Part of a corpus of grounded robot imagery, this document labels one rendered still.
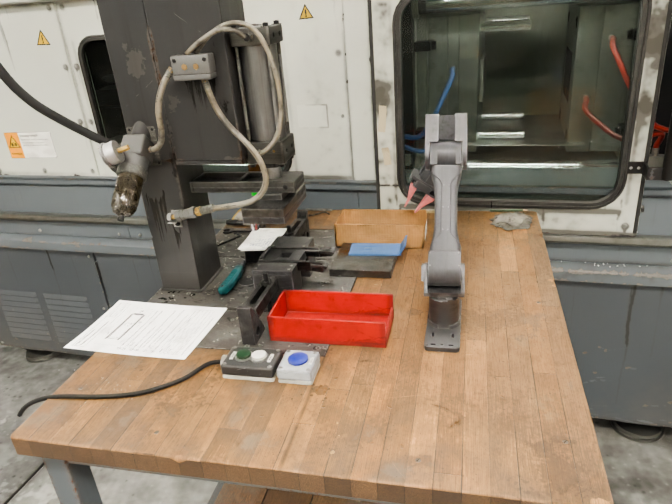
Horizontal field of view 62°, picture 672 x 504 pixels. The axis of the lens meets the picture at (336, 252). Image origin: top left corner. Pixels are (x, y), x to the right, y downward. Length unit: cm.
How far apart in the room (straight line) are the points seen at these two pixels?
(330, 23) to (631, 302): 131
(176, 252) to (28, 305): 163
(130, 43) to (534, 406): 107
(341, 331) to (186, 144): 54
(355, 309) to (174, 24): 71
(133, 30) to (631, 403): 194
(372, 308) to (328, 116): 85
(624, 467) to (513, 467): 139
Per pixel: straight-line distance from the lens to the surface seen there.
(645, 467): 233
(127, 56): 135
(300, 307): 129
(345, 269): 143
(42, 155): 259
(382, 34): 179
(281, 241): 147
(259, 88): 125
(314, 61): 190
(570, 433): 101
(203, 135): 130
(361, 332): 115
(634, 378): 223
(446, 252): 117
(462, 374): 110
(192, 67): 124
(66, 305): 284
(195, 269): 144
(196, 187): 138
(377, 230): 157
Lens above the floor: 156
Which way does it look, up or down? 25 degrees down
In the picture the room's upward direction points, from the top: 5 degrees counter-clockwise
